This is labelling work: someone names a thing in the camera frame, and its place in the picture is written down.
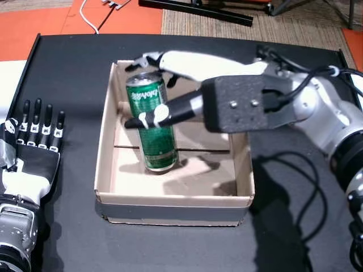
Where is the black camera cable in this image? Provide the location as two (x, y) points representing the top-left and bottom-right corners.
(256, 45), (363, 111)

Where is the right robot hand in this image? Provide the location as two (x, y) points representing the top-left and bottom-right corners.
(124, 50), (269, 130)

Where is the green drink can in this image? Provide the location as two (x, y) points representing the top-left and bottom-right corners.
(125, 71), (179, 173)

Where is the black stand frame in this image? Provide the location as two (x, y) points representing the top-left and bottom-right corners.
(192, 0), (357, 31)

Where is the grey comb-shaped metal bracket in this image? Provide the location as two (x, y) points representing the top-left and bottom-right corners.
(101, 0), (123, 11)

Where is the open cardboard box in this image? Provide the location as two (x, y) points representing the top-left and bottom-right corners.
(94, 59), (255, 227)

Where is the black metal bar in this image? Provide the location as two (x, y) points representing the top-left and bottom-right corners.
(138, 0), (254, 28)

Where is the black table tray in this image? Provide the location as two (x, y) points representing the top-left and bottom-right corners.
(8, 33), (363, 272)

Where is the beige woven carpet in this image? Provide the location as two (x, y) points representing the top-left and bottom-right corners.
(161, 0), (357, 67)

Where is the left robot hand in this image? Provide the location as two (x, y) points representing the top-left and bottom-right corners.
(0, 97), (66, 205)

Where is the white cable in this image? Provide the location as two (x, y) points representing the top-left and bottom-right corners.
(80, 0), (100, 35)

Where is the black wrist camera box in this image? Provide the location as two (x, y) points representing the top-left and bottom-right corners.
(200, 74), (296, 134)

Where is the thin black cable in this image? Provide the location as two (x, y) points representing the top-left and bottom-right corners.
(98, 0), (133, 32)

